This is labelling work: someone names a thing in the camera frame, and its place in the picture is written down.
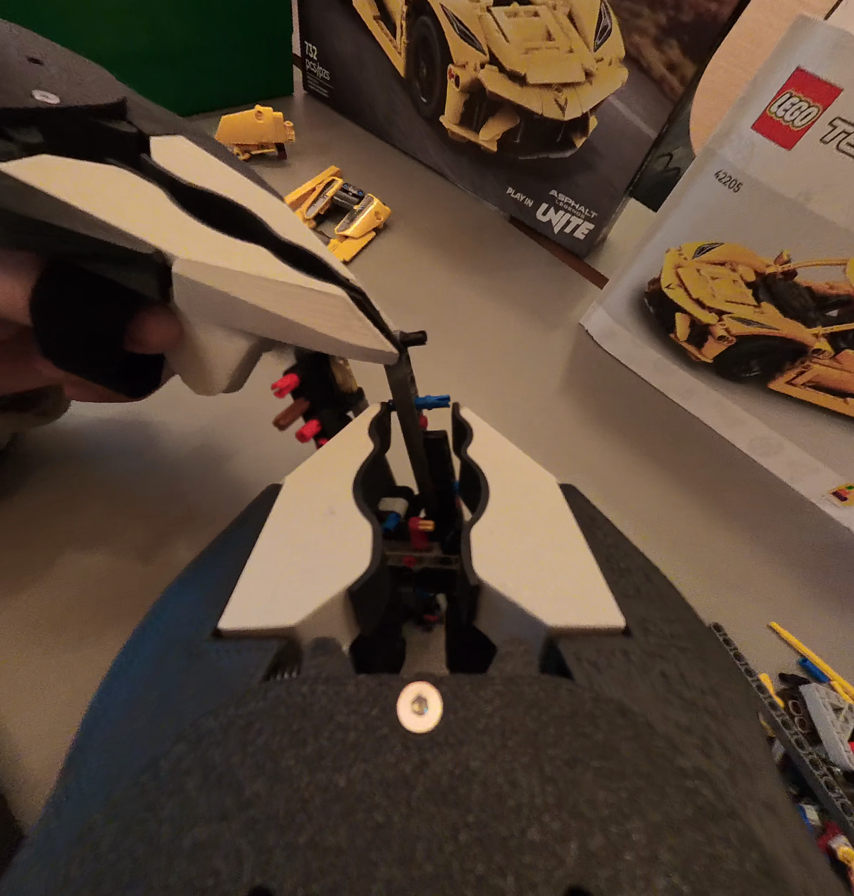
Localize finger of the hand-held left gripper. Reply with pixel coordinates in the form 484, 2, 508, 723
140, 135, 359, 282
0, 156, 401, 366

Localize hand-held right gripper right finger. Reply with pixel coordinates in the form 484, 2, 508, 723
452, 406, 628, 650

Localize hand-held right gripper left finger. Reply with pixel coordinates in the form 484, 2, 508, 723
217, 403, 394, 650

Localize black grey toy brick chassis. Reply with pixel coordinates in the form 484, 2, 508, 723
271, 329, 471, 631

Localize person's left forearm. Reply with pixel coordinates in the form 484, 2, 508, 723
0, 392, 72, 468

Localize grey desk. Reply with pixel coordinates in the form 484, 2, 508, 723
0, 77, 854, 841

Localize person's left hand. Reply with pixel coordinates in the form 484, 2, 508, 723
0, 245, 184, 405

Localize small yellow toy car panel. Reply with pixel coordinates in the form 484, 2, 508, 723
214, 104, 298, 162

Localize large yellow toy car panel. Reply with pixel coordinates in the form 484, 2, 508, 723
283, 164, 394, 265

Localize green storage bin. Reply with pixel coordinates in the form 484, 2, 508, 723
0, 0, 296, 118

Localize yellow car toy set box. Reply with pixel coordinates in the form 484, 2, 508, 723
296, 0, 751, 261

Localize pile of toy brick pieces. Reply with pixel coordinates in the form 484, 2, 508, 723
708, 618, 854, 896

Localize yellow car instruction booklet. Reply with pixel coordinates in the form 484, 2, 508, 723
579, 13, 854, 543

